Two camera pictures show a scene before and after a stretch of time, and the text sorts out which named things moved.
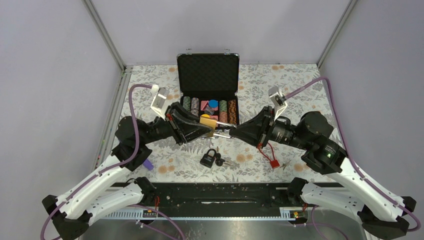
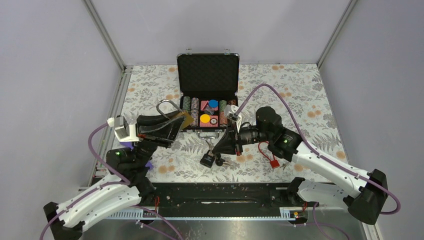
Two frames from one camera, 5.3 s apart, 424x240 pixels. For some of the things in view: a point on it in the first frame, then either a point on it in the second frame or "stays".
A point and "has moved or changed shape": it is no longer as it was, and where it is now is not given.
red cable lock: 275,163 stays
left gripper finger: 184,115 to 150,119
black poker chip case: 208,84 stays
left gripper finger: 191,132 to 167,130
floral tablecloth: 219,159 stays
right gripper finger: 252,131 to 227,145
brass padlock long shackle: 206,120 has moved or changed shape
